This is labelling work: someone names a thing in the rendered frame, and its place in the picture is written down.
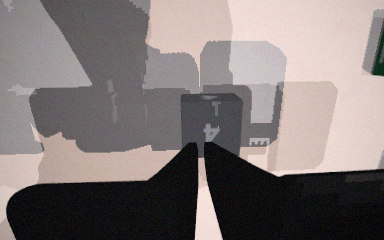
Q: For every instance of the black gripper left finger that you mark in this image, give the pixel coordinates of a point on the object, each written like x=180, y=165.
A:
x=162, y=208

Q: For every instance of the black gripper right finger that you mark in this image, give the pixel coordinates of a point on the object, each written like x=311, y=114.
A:
x=252, y=204

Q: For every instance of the green block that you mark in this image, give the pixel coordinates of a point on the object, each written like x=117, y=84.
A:
x=379, y=63

